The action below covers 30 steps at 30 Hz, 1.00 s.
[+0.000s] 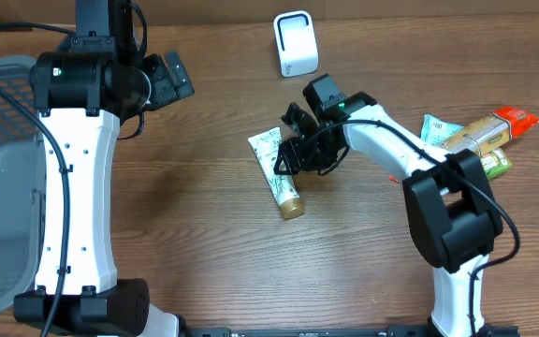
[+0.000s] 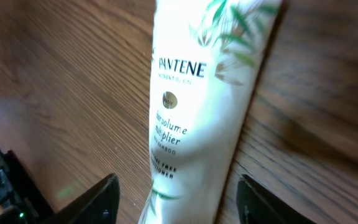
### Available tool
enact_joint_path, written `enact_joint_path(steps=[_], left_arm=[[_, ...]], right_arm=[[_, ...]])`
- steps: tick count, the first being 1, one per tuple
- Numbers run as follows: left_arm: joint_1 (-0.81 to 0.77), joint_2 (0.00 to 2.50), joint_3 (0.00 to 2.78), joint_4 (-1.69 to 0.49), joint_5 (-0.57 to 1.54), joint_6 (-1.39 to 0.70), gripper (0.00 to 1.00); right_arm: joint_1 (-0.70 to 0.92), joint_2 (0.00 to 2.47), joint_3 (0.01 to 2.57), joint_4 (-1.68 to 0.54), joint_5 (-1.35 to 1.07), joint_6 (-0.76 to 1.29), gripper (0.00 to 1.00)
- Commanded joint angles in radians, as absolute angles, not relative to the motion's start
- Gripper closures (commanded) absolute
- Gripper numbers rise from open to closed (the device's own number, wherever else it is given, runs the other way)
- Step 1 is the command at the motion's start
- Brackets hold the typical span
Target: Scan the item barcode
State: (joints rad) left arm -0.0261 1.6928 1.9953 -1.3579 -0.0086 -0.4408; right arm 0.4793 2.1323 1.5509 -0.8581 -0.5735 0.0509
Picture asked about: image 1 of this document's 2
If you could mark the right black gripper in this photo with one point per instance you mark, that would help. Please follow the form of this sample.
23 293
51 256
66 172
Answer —
293 155

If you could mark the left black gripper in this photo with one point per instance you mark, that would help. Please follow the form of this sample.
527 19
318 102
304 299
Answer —
171 80

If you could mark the white Pantene tube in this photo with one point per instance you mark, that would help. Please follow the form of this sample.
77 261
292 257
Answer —
282 187

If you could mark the teal snack packet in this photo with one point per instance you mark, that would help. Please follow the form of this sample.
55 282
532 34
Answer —
435 131

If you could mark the green yellow snack pouch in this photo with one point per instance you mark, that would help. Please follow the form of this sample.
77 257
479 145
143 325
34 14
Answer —
495 163

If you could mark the spaghetti pack orange ends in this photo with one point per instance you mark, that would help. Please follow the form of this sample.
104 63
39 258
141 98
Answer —
492 131

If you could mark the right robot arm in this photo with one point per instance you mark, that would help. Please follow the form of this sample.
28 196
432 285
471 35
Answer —
450 207

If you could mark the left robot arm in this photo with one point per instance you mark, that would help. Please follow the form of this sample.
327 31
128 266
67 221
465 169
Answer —
82 96

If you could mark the white barcode scanner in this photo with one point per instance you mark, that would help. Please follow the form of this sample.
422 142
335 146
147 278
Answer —
296 43

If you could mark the grey plastic basket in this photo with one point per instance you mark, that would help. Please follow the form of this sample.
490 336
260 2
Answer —
22 189

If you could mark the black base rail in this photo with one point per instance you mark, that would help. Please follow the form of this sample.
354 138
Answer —
392 331

